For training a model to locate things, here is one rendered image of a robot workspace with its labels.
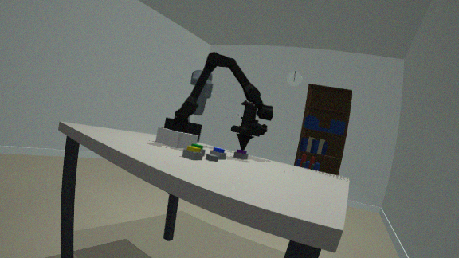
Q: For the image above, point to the blue button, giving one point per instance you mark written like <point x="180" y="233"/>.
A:
<point x="218" y="152"/>

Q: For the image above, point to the yellow button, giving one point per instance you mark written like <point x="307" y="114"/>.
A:
<point x="192" y="153"/>

